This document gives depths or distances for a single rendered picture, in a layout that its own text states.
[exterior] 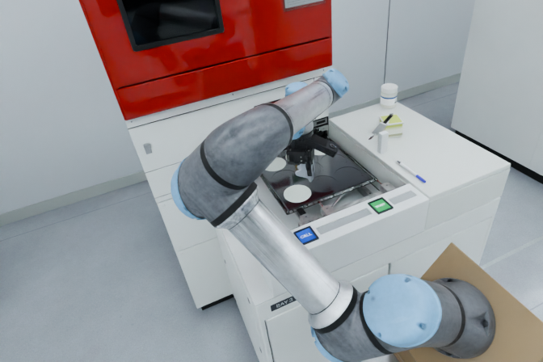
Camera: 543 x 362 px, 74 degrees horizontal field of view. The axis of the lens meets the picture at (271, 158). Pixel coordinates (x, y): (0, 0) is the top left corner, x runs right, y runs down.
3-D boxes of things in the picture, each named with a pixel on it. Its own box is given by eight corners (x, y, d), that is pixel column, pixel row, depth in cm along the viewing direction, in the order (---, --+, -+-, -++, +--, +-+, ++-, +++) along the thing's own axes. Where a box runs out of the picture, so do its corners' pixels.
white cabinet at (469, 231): (234, 303, 199) (203, 188, 153) (380, 240, 224) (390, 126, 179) (282, 427, 148) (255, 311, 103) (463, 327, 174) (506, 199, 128)
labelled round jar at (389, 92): (376, 104, 167) (377, 86, 161) (389, 100, 169) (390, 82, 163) (386, 110, 161) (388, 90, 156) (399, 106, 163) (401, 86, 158)
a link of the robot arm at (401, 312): (474, 341, 62) (433, 338, 54) (407, 355, 70) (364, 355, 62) (447, 271, 69) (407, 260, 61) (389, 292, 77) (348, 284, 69)
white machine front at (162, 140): (155, 199, 150) (123, 114, 127) (326, 143, 171) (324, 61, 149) (156, 204, 147) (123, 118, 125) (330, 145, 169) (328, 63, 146)
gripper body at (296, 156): (292, 153, 125) (288, 124, 118) (316, 153, 123) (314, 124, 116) (288, 166, 119) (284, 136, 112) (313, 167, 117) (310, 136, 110)
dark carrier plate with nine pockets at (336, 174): (254, 162, 151) (254, 161, 151) (326, 138, 161) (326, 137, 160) (288, 211, 124) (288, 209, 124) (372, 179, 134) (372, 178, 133)
